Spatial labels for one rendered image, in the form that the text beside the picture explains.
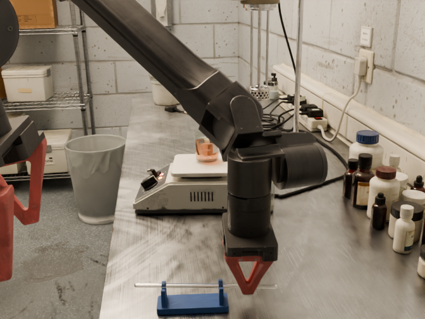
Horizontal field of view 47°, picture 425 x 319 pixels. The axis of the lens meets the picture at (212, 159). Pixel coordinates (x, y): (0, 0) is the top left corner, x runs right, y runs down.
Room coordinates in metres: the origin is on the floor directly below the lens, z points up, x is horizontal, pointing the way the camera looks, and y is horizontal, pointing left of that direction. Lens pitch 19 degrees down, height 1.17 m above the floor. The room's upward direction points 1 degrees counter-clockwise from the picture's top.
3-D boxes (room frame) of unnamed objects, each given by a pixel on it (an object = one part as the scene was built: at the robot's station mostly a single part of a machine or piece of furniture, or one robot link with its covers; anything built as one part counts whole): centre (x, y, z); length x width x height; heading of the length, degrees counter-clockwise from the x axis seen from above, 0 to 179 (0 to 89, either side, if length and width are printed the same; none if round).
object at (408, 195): (0.85, -0.38, 0.78); 0.05 x 0.05 x 0.05
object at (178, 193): (0.95, 0.05, 0.79); 0.22 x 0.13 x 0.08; 89
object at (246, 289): (0.59, -0.05, 0.82); 0.07 x 0.07 x 0.09; 2
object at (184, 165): (0.94, 0.02, 0.83); 0.12 x 0.12 x 0.01; 89
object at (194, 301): (0.58, 0.03, 0.77); 0.10 x 0.03 x 0.04; 92
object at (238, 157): (0.59, -0.05, 0.95); 0.07 x 0.06 x 0.07; 108
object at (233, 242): (0.58, -0.05, 0.89); 0.10 x 0.07 x 0.07; 2
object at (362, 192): (0.91, -0.31, 0.80); 0.04 x 0.04 x 0.11
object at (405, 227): (0.73, -0.32, 0.79); 0.03 x 0.03 x 0.08
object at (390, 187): (0.86, -0.33, 0.80); 0.06 x 0.06 x 0.10
